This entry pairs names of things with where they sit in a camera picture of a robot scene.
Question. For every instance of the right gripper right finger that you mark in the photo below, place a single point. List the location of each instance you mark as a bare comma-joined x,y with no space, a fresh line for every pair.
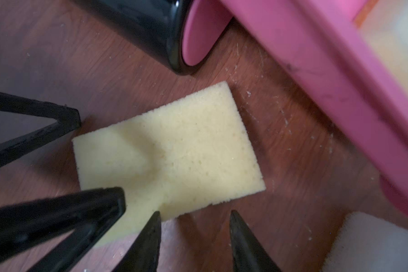
247,252

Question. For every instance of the pink drawer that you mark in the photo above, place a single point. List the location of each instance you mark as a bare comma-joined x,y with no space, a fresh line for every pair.
206,20
323,53

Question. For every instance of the pink middle drawer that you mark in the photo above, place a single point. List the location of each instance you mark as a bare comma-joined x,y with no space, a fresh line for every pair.
206,20

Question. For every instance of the pink top drawer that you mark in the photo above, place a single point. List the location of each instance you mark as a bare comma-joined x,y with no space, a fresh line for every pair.
323,53

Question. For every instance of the black drawer cabinet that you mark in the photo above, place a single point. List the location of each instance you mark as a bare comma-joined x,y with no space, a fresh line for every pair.
154,26

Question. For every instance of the yellow sponge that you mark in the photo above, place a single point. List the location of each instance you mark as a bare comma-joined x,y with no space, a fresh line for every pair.
386,31
176,159

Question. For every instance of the beige sponge pad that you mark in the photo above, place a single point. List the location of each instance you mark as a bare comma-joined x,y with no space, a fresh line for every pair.
366,243

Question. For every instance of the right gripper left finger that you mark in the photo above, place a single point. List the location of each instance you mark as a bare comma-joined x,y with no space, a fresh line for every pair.
143,255

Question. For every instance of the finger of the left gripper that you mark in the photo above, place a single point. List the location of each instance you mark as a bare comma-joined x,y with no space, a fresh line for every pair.
67,120
86,216

